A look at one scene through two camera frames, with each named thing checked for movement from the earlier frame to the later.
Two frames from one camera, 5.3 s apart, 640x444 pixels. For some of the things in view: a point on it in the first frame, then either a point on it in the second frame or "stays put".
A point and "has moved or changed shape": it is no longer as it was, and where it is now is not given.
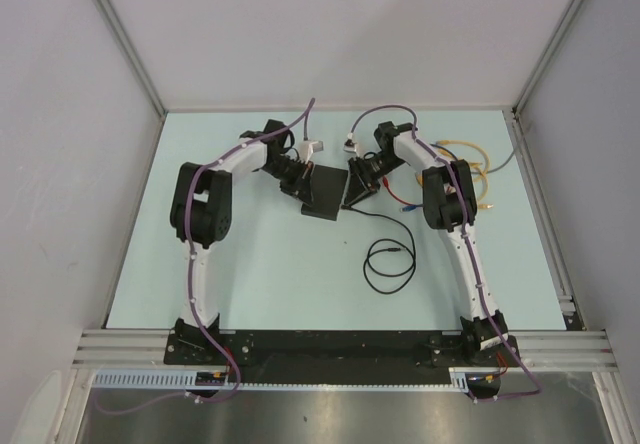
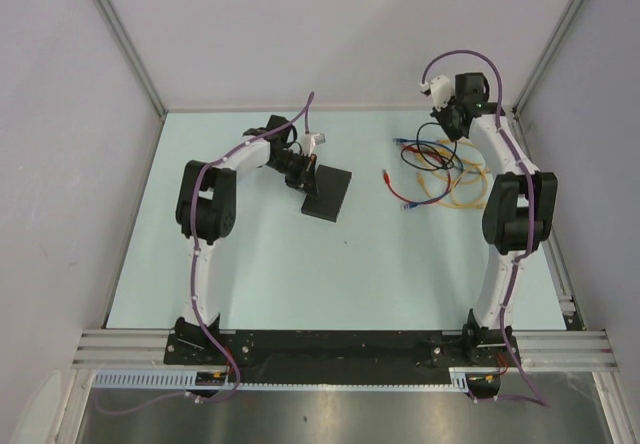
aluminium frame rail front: [545, 350] stays put
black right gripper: [360, 182] -> [452, 135]
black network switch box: [327, 186] stays put
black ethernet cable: [413, 254] has moved or changed shape
